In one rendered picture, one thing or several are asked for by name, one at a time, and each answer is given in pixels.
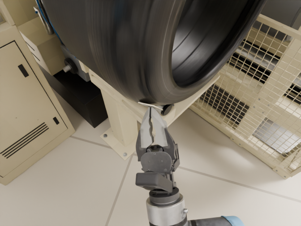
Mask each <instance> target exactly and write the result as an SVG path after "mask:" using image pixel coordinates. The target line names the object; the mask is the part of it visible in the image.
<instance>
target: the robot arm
mask: <svg viewBox="0 0 301 226"><path fill-rule="evenodd" d="M151 118H152V119H153V124H152V122H151ZM153 127H154V128H155V131H156V135H155V142H156V143H157V144H156V145H151V144H152V143H153V142H154V137H153V135H152V131H153ZM136 153H137V156H138V161H140V162H141V165H142V168H141V170H143V171H144V173H136V181H135V184H136V186H139V187H142V188H144V189H146V190H149V191H150V192H149V197H148V198H147V200H146V208H147V215H148V220H149V225H150V226H245V225H244V223H243V222H242V220H241V219H240V218H238V217H236V216H221V217H213V218H204V219H196V220H187V213H188V209H185V200H184V197H183V195H182V194H181V193H179V188H177V187H176V182H175V181H174V176H173V172H175V171H176V169H177V168H178V166H179V165H180V158H179V151H178V144H175V142H174V140H173V138H172V136H171V135H170V134H169V132H168V126H167V122H166V121H165V120H163V119H162V117H161V115H160V114H159V112H158V111H157V110H156V109H155V108H154V107H149V108H148V109H147V111H146V113H145V115H144V117H143V120H142V123H141V126H140V130H139V133H138V137H137V141H136Z"/></svg>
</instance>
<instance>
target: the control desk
mask: <svg viewBox="0 0 301 226"><path fill-rule="evenodd" d="M73 133H75V129H74V127H73V126H72V124H71V122H70V120H69V119H68V117H67V115H66V113H65V112H64V110H63V108H62V106H61V105H60V103H59V101H58V99H57V97H56V95H55V94H54V92H53V90H52V88H51V87H50V85H49V83H48V81H47V80H46V78H45V76H44V74H43V72H42V71H41V69H40V67H39V65H38V63H37V61H36V60H35V58H34V56H33V54H32V53H31V51H30V49H29V47H28V46H27V44H26V42H25V40H24V39H23V37H22V35H21V33H20V31H19V29H18V28H17V26H16V25H15V22H14V20H13V19H12V17H11V15H10V13H9V11H8V10H7V8H6V6H5V4H4V3H3V1H2V0H0V183H1V184H3V185H5V186H6V185H7V184H9V183H10V182H11V181H13V180H14V179H15V178H16V177H18V176H19V175H20V174H22V173H23V172H24V171H25V170H27V169H28V168H30V167H31V166H32V165H33V164H34V163H36V162H37V161H38V160H40V159H41V158H42V157H44V156H45V155H46V154H48V153H49V152H50V151H51V150H53V149H54V148H55V147H57V146H58V145H59V144H60V143H62V142H63V141H65V140H66V139H67V138H68V137H70V136H71V135H72V134H73Z"/></svg>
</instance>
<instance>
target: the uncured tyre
mask: <svg viewBox="0 0 301 226"><path fill-rule="evenodd" d="M42 1H43V5H44V7H45V10H46V12H47V15H48V17H49V19H50V21H51V23H52V25H53V27H54V28H55V30H56V32H57V34H58V36H59V37H60V39H61V40H62V42H63V43H64V45H65V46H66V48H67V49H68V50H69V51H70V52H71V53H72V54H73V55H74V56H75V57H76V58H77V59H78V60H79V61H81V62H82V63H83V64H84V65H86V66H87V67H88V68H89V69H91V70H92V71H93V72H94V73H96V74H97V75H98V76H99V77H100V78H102V79H103V80H104V81H105V82H107V83H108V84H109V85H110V86H112V87H113V88H114V89H115V90H117V91H118V92H119V93H120V94H121V95H123V96H124V97H125V98H127V99H129V100H131V101H134V102H136V103H138V102H141V103H145V104H151V105H154V106H161V105H167V104H174V103H178V102H181V101H183V100H185V99H187V98H189V97H190V96H192V95H193V94H195V93H196V92H198V91H199V90H200V89H201V88H203V87H204V86H205V85H206V84H207V83H208V82H209V81H210V80H211V79H212V78H213V77H214V76H215V75H216V74H217V73H218V72H219V71H220V70H221V69H222V67H223V66H224V65H225V64H226V63H227V61H228V60H229V59H230V57H231V56H232V55H233V54H234V52H235V51H236V50H237V48H238V47H239V46H240V44H241V42H242V41H243V40H244V38H245V37H246V35H247V34H248V32H249V31H250V29H251V27H252V26H253V24H254V23H255V21H256V20H257V18H258V16H259V15H260V13H261V11H262V9H263V8H264V6H265V4H266V2H267V0H42Z"/></svg>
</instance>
